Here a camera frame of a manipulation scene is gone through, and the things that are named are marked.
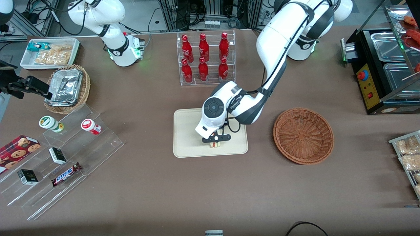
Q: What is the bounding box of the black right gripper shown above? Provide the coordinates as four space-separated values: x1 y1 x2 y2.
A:
0 67 53 100

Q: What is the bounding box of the white rectangular snack tray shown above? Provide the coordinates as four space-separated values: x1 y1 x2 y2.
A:
20 38 81 71

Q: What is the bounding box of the beige plastic tray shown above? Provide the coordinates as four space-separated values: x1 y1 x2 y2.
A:
173 108 249 159

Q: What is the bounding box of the light wicker basket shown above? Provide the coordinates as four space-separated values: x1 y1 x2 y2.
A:
43 64 91 115

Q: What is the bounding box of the brown wicker basket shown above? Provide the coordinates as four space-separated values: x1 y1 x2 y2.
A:
273 107 335 165

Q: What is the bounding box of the aluminium foil container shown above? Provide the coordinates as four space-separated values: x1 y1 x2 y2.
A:
49 68 83 107

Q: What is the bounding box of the clear bag of chips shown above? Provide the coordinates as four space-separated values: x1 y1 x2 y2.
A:
34 44 74 66

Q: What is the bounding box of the green lid cup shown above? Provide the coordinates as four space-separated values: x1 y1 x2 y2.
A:
39 116 65 133

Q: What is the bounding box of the green snack packet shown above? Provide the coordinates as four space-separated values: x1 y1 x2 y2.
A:
27 42 52 52

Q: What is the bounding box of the clear acrylic bottle rack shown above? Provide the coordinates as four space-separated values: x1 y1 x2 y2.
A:
176 29 236 87

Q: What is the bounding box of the red lid cup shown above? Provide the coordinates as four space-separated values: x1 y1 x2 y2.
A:
81 119 102 135

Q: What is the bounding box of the red cookie box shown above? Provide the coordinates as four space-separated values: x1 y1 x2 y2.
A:
0 135 42 175

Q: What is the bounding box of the small black box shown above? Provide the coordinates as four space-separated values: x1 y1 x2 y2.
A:
48 147 67 165
17 169 39 186

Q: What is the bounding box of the red cola bottle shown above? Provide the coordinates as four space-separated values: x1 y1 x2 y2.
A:
181 58 193 84
218 57 229 83
181 34 194 64
219 32 230 61
198 33 210 62
198 57 209 82

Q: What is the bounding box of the clear acrylic stepped shelf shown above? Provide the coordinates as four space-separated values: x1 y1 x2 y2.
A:
0 104 125 221

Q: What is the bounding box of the Snickers chocolate bar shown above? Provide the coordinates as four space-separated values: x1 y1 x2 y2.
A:
51 162 83 187

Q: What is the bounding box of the white power strip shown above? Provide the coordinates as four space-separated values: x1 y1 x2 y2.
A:
189 19 221 30

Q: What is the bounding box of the black food warmer machine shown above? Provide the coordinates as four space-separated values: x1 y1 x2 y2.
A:
341 4 420 115

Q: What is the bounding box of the clear bag of snacks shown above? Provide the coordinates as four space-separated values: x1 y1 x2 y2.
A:
395 136 420 155
398 154 420 171

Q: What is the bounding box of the steel food pan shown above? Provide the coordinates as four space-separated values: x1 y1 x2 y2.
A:
370 31 406 62
383 62 420 91

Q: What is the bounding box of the red sausage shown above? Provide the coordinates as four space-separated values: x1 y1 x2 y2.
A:
403 15 420 28
406 29 420 50

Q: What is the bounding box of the black floor cable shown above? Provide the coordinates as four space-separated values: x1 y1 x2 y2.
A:
284 222 329 236

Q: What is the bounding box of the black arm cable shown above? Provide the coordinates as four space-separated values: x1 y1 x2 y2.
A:
225 7 328 133

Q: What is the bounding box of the grey wire rack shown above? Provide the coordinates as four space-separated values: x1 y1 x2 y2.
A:
388 130 420 201

